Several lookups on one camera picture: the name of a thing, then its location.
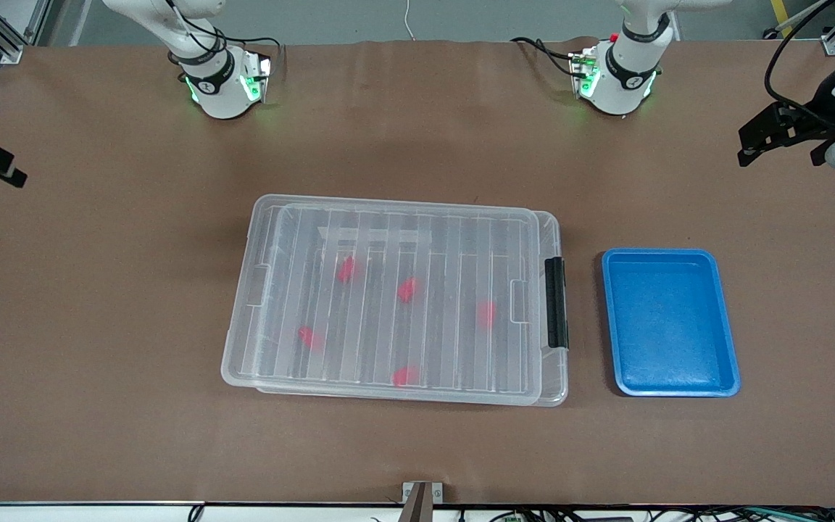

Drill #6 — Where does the clear ribbed plastic lid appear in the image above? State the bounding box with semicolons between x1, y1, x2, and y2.
220;194;543;405

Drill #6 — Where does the black box latch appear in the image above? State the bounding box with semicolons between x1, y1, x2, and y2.
544;256;570;350

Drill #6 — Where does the clear plastic storage box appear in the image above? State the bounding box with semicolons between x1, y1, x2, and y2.
253;207;570;407

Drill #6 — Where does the blue plastic tray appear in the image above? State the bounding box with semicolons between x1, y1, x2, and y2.
601;248;742;398

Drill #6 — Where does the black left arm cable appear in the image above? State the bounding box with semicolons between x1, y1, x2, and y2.
763;0;835;117

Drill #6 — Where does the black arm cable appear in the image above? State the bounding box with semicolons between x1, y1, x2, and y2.
763;0;835;117
162;0;283;67

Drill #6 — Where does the black base power cable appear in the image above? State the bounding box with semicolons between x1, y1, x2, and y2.
510;36;579;78

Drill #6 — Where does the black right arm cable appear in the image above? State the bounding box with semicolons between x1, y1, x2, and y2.
162;0;283;67

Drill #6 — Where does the metal table edge bracket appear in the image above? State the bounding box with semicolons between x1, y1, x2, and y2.
402;481;445;522

